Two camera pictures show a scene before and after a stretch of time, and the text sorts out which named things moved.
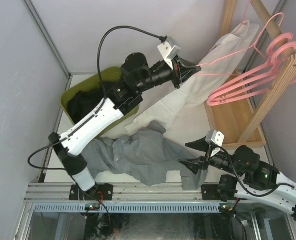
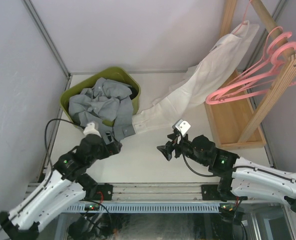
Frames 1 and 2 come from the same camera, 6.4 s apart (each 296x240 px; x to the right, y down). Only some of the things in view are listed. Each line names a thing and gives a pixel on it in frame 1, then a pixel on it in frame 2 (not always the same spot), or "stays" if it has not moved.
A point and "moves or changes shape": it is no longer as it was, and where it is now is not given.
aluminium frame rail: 124,192 stays
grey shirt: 145,156 -> 107,104
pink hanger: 245,16 stays
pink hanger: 221,74 -> 265,55
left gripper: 180,75 -> 113,147
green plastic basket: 104,80 stays
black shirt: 82,104 moves or changes shape
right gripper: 194,164 -> 168,149
